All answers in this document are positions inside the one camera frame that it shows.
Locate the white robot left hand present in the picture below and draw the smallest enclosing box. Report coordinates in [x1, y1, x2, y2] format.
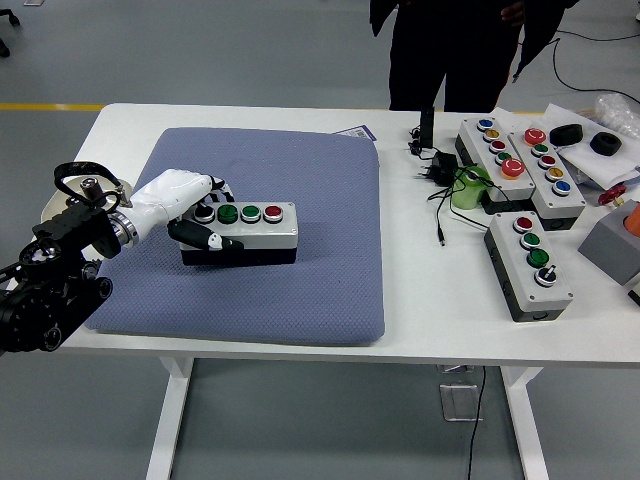
[119, 168, 246, 251]

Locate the person's left hand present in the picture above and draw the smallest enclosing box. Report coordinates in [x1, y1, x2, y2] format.
[501, 0, 526, 26]

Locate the grey four-button control box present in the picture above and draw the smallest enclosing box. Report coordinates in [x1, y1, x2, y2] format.
[483, 210, 574, 323]
[179, 200, 298, 267]

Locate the five-button box, blue end button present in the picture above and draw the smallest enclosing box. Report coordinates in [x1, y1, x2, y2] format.
[453, 117, 537, 215]

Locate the five-button box, red mushroom button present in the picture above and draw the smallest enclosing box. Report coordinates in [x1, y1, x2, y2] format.
[507, 127, 587, 232]

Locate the grey block with orange button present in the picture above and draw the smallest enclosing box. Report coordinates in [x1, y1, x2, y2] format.
[577, 198, 640, 287]

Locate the beige tape roll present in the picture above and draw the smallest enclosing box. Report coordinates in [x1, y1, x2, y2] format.
[39, 160, 134, 221]

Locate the white paper sheet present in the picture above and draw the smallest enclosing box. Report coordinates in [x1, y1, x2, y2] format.
[488, 106, 532, 127]

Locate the clear plastic bag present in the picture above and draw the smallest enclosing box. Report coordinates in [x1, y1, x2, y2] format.
[582, 93, 640, 139]

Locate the black upright device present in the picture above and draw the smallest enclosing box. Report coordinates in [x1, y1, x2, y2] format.
[418, 105, 436, 150]

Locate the blue-grey padded mat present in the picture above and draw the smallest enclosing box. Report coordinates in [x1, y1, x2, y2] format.
[83, 127, 387, 348]

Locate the black power adapter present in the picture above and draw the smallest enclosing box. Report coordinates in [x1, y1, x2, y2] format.
[413, 149, 459, 187]

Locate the white paper bag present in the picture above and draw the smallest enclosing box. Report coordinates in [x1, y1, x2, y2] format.
[542, 103, 640, 191]

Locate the green tape roll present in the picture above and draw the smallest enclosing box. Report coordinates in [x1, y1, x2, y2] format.
[451, 164, 494, 211]

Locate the purple label card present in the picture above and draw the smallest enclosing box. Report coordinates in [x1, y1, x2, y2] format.
[333, 123, 377, 144]

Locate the red knob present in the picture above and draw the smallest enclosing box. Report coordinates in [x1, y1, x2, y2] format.
[598, 183, 629, 207]

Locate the black office chair base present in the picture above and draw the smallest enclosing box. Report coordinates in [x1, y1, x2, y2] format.
[0, 9, 22, 59]

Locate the white table leg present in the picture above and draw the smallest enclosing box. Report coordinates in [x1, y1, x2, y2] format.
[144, 357, 196, 480]
[499, 367, 551, 480]

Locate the metal floor socket plate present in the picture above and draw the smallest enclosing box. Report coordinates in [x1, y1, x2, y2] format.
[438, 382, 484, 423]

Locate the thin black floor cable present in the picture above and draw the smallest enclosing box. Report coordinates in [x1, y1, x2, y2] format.
[551, 28, 640, 99]

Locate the black foam ring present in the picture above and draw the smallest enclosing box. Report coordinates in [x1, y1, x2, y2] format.
[588, 131, 624, 156]
[548, 123, 584, 147]

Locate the small black cable bundle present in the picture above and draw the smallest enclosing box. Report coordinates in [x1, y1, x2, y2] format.
[407, 125, 436, 161]

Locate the black adapter cable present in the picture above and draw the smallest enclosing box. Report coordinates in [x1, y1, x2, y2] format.
[426, 169, 516, 247]

